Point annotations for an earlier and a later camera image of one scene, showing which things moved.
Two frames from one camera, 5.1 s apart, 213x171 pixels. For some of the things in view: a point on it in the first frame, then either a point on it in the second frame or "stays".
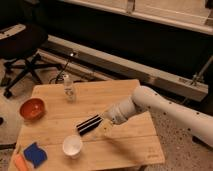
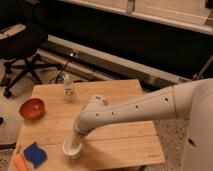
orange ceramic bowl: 32,109 stays
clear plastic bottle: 69,90 stays
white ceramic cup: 72,146 stays
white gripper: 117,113 -> 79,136
